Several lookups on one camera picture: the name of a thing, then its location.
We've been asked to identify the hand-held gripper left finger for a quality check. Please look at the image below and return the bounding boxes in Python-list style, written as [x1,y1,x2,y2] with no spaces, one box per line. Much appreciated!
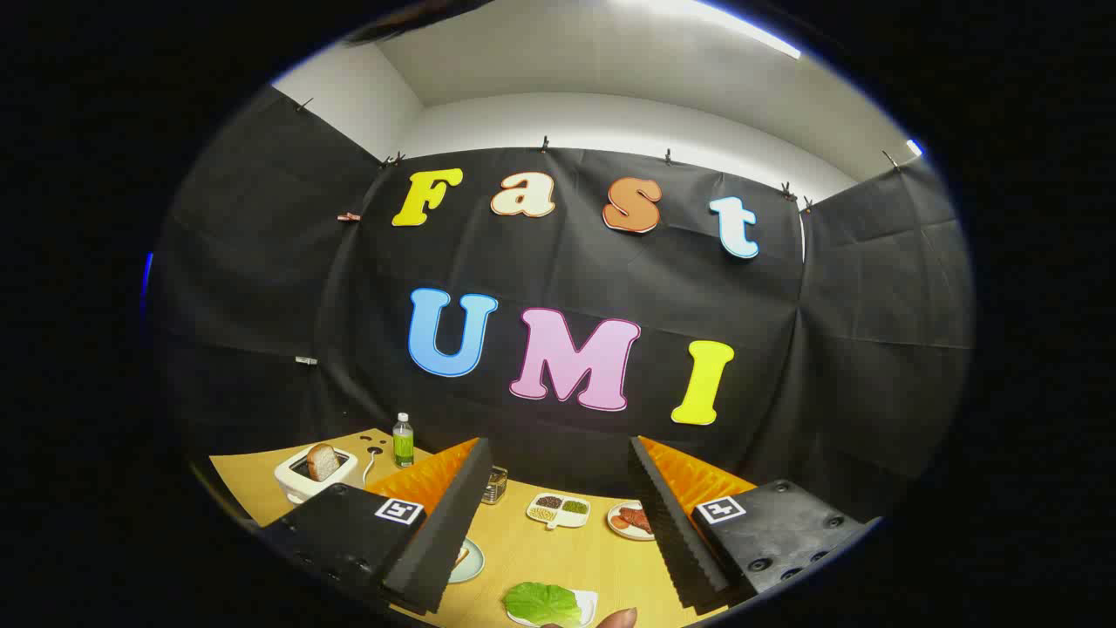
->
[262,438,494,616]

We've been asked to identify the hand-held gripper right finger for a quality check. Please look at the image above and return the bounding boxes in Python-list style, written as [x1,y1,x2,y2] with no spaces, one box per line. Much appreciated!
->
[629,436,881,611]

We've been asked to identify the green lettuce leaf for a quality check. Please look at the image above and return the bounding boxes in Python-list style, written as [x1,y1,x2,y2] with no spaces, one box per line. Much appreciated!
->
[504,583,583,627]

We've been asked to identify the pale green round plate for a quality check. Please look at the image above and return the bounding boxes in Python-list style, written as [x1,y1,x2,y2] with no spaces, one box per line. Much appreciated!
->
[446,537,486,584]

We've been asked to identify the round white meat plate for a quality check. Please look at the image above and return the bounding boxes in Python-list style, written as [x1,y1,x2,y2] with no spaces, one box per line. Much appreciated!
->
[607,501,657,542]

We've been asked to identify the white divided bean dish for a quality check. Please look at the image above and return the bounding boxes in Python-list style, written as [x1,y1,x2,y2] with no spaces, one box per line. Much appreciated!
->
[526,493,592,530]

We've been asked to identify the white square plate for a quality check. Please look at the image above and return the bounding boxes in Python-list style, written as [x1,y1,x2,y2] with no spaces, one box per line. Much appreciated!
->
[506,589,599,628]

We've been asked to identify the white toaster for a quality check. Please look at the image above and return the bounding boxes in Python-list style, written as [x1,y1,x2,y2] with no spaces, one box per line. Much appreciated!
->
[274,443,360,505]

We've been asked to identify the black backdrop cloth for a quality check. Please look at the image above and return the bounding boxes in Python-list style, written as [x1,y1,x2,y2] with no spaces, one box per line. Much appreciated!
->
[148,87,976,524]

